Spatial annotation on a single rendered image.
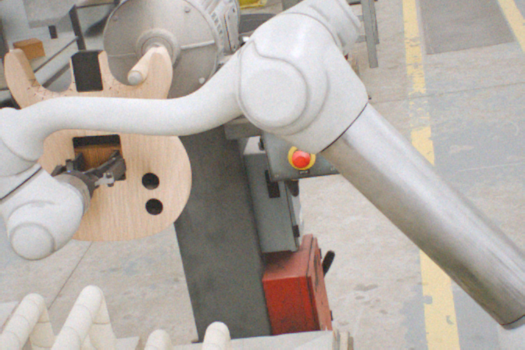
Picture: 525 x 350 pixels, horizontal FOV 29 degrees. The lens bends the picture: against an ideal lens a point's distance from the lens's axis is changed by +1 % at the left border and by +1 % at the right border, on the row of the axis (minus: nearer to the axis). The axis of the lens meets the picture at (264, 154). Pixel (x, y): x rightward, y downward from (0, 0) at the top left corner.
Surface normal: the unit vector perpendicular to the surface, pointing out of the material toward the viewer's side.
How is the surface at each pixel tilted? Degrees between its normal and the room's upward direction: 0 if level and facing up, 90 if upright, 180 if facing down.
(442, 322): 0
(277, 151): 90
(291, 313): 90
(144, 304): 0
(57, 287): 0
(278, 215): 90
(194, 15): 74
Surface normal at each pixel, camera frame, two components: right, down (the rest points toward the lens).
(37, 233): 0.09, 0.22
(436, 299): -0.18, -0.93
